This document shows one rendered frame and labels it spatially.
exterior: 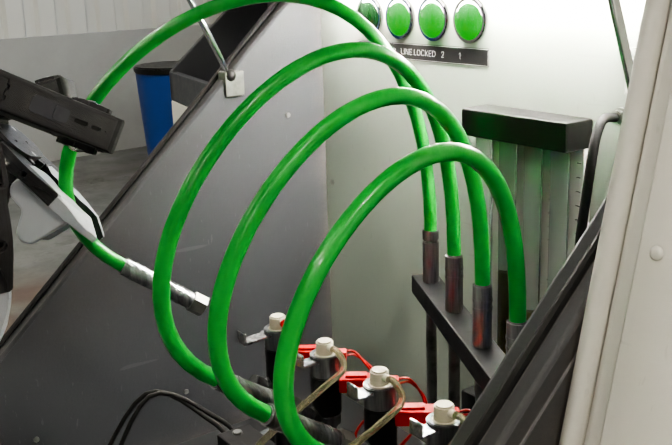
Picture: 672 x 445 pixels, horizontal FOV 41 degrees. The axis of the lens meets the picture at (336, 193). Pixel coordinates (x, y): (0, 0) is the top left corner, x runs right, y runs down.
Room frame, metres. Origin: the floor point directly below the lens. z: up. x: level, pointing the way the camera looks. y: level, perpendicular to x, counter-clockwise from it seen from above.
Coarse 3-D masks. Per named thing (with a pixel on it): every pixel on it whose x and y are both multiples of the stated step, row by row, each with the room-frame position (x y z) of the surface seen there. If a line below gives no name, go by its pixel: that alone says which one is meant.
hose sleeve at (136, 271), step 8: (128, 264) 0.86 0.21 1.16; (136, 264) 0.87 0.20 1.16; (120, 272) 0.87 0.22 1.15; (128, 272) 0.86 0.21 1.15; (136, 272) 0.86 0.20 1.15; (144, 272) 0.87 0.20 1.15; (152, 272) 0.87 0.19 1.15; (136, 280) 0.87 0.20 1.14; (144, 280) 0.87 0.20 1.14; (152, 280) 0.87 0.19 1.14; (176, 288) 0.87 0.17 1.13; (184, 288) 0.88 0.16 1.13; (176, 296) 0.87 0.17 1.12; (184, 296) 0.87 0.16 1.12; (192, 296) 0.88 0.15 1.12; (184, 304) 0.88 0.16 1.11
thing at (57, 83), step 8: (40, 80) 0.89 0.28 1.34; (48, 80) 0.88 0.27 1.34; (56, 80) 0.88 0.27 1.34; (64, 80) 0.88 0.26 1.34; (72, 80) 0.91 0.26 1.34; (48, 88) 0.87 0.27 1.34; (56, 88) 0.87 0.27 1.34; (64, 88) 0.88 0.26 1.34; (72, 88) 0.89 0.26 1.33; (72, 96) 0.88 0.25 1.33
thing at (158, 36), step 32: (224, 0) 0.89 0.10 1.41; (256, 0) 0.90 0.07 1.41; (288, 0) 0.91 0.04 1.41; (320, 0) 0.91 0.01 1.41; (160, 32) 0.88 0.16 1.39; (128, 64) 0.87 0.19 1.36; (96, 96) 0.86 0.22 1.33; (416, 128) 0.94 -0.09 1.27; (64, 160) 0.85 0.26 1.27; (64, 192) 0.85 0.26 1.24; (96, 256) 0.86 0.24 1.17
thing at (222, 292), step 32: (384, 96) 0.70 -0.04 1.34; (416, 96) 0.72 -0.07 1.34; (320, 128) 0.67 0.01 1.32; (448, 128) 0.74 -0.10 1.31; (288, 160) 0.65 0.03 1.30; (480, 192) 0.76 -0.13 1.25; (256, 224) 0.63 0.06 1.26; (480, 224) 0.76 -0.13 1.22; (224, 256) 0.62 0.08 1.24; (480, 256) 0.76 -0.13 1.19; (224, 288) 0.61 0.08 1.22; (480, 288) 0.76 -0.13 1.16; (224, 320) 0.61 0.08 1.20; (480, 320) 0.76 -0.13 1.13; (224, 352) 0.61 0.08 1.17; (224, 384) 0.61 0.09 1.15; (256, 416) 0.63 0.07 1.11
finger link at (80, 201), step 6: (48, 168) 0.89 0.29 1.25; (48, 174) 0.88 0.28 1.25; (54, 174) 0.88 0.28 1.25; (54, 180) 0.88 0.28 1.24; (78, 192) 0.90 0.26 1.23; (78, 198) 0.88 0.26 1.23; (78, 204) 0.87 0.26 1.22; (84, 204) 0.87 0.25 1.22; (84, 210) 0.87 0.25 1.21; (90, 210) 0.87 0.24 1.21; (90, 216) 0.87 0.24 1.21; (96, 216) 0.87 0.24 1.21; (96, 222) 0.87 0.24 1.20; (60, 228) 0.88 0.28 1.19; (66, 228) 0.88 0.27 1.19; (96, 228) 0.87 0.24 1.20; (54, 234) 0.88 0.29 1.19; (96, 234) 0.87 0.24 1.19; (102, 234) 0.87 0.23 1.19
